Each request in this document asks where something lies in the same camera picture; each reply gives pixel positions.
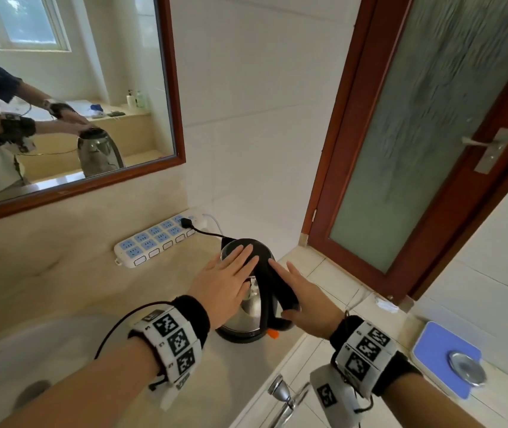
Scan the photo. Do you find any person's right hand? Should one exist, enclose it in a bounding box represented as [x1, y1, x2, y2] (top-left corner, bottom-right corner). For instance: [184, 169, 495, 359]
[268, 258, 346, 340]

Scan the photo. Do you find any person's left hand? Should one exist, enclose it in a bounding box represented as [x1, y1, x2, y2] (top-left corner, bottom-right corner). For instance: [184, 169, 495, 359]
[188, 244, 260, 329]

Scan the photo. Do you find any steel electric kettle black lid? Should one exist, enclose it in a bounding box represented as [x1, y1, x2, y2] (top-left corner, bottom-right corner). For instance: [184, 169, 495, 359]
[216, 237, 302, 341]

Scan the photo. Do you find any person's right forearm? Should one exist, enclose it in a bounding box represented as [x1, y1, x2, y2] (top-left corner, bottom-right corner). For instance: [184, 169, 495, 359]
[381, 376, 488, 428]

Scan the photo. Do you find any person's left forearm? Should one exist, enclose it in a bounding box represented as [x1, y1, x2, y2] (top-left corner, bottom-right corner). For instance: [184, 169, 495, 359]
[0, 336, 170, 428]

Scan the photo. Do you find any black kettle base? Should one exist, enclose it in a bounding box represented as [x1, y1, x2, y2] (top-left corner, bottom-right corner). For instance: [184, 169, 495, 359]
[215, 324, 295, 344]

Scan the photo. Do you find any white blue power strip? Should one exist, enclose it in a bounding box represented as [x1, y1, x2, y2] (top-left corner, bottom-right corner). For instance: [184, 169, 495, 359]
[114, 209, 210, 268]

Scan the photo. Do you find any left wristband with marker tags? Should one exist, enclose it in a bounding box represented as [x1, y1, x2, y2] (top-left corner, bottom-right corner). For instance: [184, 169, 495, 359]
[128, 295, 211, 411]

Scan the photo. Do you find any wristband with marker tags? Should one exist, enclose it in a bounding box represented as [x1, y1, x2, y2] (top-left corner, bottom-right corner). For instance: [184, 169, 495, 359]
[309, 315, 424, 428]
[128, 295, 211, 411]

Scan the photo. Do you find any right wristband with marker tags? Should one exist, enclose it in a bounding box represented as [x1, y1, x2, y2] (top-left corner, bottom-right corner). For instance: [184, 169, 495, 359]
[309, 315, 424, 428]

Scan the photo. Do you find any blue bathroom scale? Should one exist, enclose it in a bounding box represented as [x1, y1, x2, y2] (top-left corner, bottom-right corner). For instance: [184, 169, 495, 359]
[411, 321, 489, 401]

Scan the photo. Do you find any wooden door frosted glass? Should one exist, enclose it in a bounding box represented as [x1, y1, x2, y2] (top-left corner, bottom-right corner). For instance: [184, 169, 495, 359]
[302, 0, 508, 304]

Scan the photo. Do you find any white sink basin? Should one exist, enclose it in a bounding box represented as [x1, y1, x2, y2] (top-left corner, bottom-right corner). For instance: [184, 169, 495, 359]
[0, 314, 147, 428]

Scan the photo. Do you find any white power strip cable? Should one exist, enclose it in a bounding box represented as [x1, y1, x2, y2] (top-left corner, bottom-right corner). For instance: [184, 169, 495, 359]
[200, 213, 224, 237]

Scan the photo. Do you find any black plug with cable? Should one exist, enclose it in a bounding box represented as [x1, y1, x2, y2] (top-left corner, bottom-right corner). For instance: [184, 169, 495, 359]
[181, 218, 237, 242]

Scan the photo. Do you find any white cable with adapter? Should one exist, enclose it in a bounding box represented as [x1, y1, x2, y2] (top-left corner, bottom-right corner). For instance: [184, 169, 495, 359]
[345, 287, 400, 314]

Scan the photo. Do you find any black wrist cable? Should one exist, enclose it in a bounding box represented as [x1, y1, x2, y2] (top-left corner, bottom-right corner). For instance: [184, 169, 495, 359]
[95, 301, 175, 360]

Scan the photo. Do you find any wood framed wall mirror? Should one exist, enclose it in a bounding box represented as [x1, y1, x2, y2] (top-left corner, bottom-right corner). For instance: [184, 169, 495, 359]
[0, 0, 187, 228]

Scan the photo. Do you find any silver door handle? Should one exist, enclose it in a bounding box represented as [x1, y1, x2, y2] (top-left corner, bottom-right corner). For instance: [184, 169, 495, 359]
[462, 128, 508, 175]

